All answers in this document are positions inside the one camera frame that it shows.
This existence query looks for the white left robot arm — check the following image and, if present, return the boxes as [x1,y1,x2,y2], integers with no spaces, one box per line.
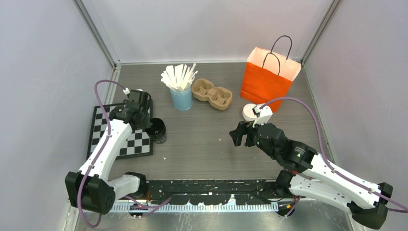
[64,90,152,215]

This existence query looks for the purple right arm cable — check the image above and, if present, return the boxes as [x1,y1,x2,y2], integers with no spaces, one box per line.
[259,97,408,214]

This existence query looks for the light blue cup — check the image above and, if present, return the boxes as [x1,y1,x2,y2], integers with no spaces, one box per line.
[170,87,193,111]

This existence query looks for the orange paper bag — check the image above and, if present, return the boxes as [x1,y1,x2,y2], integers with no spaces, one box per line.
[240,35,301,104]

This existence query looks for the white wooden stir sticks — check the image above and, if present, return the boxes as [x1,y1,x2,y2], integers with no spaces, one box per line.
[160,63,198,92]

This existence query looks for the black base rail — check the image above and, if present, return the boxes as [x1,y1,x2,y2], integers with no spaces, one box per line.
[128,179,299,205]

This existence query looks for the brown cardboard cup carrier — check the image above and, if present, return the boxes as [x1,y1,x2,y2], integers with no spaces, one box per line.
[191,78,233,111]

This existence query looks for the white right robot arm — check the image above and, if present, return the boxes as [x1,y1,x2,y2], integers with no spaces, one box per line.
[229,121,393,230]

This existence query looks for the stack of white lids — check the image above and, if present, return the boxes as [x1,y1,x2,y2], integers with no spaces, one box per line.
[242,103,257,122]

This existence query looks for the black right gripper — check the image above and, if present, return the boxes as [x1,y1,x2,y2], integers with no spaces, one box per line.
[229,116,278,159]

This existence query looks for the black white chessboard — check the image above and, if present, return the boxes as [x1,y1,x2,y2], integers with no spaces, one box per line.
[87,106,153,160]

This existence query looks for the black paper coffee cup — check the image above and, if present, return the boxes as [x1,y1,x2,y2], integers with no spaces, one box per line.
[145,118,167,144]

